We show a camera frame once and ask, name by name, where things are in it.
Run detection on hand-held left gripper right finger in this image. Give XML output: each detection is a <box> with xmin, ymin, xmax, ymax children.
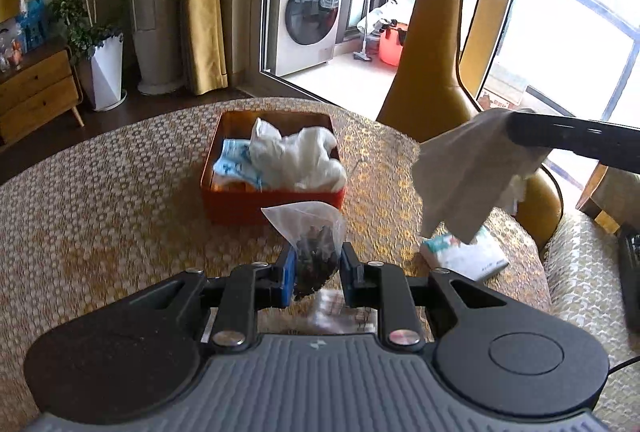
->
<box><xmin>339</xmin><ymin>245</ymin><xmax>507</xmax><ymax>353</ymax></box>

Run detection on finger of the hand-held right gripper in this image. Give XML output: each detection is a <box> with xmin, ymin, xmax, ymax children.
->
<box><xmin>504</xmin><ymin>109</ymin><xmax>640</xmax><ymax>173</ymax></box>

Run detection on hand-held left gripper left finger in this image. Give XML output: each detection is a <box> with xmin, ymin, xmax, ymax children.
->
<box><xmin>115</xmin><ymin>244</ymin><xmax>298</xmax><ymax>351</ymax></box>

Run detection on clear zip bag pale beads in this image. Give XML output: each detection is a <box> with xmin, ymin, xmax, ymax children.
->
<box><xmin>306</xmin><ymin>288</ymin><xmax>379</xmax><ymax>336</ymax></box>

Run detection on zip bag with dark beads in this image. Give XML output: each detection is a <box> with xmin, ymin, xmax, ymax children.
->
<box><xmin>260</xmin><ymin>201</ymin><xmax>348</xmax><ymax>301</ymax></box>

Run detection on red box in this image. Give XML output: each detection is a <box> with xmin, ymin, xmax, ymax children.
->
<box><xmin>199</xmin><ymin>110</ymin><xmax>347</xmax><ymax>227</ymax></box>

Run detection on white tissue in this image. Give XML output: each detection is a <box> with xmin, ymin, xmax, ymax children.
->
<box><xmin>410</xmin><ymin>107</ymin><xmax>552</xmax><ymax>245</ymax></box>

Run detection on white tissue pack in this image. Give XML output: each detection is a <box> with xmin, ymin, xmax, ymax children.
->
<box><xmin>419</xmin><ymin>226</ymin><xmax>510</xmax><ymax>283</ymax></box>

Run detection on white plastic bag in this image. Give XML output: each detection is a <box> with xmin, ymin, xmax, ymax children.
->
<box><xmin>357</xmin><ymin>0</ymin><xmax>401</xmax><ymax>38</ymax></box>
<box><xmin>248</xmin><ymin>117</ymin><xmax>348</xmax><ymax>193</ymax></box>

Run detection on blue white packet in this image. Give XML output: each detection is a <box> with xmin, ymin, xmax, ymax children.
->
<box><xmin>212</xmin><ymin>139</ymin><xmax>264</xmax><ymax>191</ymax></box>

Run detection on houndstooth chair cushion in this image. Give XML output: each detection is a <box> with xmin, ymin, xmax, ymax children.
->
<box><xmin>542</xmin><ymin>209</ymin><xmax>640</xmax><ymax>364</ymax></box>

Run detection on black remote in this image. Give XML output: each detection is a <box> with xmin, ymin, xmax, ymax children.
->
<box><xmin>617</xmin><ymin>224</ymin><xmax>640</xmax><ymax>329</ymax></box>

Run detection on golden giraffe statue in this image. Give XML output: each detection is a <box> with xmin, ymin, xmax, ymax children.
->
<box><xmin>375</xmin><ymin>0</ymin><xmax>564</xmax><ymax>249</ymax></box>

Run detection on red bucket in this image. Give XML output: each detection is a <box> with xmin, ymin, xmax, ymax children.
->
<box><xmin>378</xmin><ymin>25</ymin><xmax>407</xmax><ymax>67</ymax></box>

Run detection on white washing machine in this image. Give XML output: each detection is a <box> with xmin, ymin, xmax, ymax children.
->
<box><xmin>267</xmin><ymin>0</ymin><xmax>349</xmax><ymax>78</ymax></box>

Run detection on white planter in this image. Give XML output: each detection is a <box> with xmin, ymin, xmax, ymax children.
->
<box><xmin>78</xmin><ymin>32</ymin><xmax>128</xmax><ymax>112</ymax></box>

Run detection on yellow curtain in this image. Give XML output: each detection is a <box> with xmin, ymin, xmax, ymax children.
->
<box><xmin>180</xmin><ymin>0</ymin><xmax>229</xmax><ymax>96</ymax></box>

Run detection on white tower air conditioner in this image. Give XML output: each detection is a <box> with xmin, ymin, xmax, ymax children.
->
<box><xmin>130</xmin><ymin>0</ymin><xmax>184</xmax><ymax>96</ymax></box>

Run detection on wooden drawer cabinet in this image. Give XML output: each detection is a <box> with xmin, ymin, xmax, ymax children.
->
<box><xmin>0</xmin><ymin>42</ymin><xmax>85</xmax><ymax>146</ymax></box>

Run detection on blue packages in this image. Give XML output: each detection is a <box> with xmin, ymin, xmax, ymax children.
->
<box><xmin>15</xmin><ymin>0</ymin><xmax>49</xmax><ymax>51</ymax></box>

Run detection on black cable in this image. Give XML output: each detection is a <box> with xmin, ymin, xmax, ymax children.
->
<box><xmin>607</xmin><ymin>358</ymin><xmax>640</xmax><ymax>376</ymax></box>

